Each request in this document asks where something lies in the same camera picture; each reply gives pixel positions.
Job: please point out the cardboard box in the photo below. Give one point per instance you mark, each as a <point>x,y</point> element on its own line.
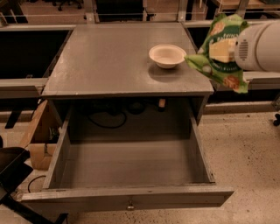
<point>39,138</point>

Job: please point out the black caster wheel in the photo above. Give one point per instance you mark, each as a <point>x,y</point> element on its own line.
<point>276,122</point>

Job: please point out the green rice chip bag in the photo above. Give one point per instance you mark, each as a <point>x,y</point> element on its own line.
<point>227,74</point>

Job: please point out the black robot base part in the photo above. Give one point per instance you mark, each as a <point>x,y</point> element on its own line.
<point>13,171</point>

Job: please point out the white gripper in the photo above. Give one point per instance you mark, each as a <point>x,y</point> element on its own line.
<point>244,52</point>

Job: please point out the metal drawer knob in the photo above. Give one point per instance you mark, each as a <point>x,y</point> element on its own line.
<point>130,206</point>

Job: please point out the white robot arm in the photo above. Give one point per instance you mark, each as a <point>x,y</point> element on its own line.
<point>272,44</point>

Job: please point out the open grey top drawer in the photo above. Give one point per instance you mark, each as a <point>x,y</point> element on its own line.
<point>155,159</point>

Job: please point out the grey cabinet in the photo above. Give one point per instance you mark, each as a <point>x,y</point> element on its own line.
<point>110,60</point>

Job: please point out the white paper bowl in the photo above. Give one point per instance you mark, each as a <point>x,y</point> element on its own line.
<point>167,56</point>

